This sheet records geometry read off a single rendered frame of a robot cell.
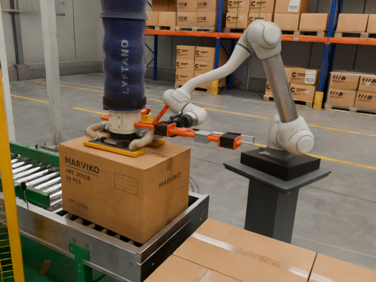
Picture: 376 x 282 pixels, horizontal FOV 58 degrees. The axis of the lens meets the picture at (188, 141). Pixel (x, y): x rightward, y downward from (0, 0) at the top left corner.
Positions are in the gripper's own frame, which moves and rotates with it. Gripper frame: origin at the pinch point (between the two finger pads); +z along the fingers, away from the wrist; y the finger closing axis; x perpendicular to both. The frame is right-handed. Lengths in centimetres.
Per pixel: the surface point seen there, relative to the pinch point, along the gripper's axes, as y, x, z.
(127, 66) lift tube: -29.9, 18.9, 6.9
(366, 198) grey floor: 109, -104, -229
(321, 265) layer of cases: 54, -81, -7
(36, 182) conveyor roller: 54, 101, 2
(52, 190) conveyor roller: 55, 83, 4
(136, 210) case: 35.7, 1.5, 23.4
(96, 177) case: 25.3, 27.9, 21.7
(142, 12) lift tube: -55, 15, -1
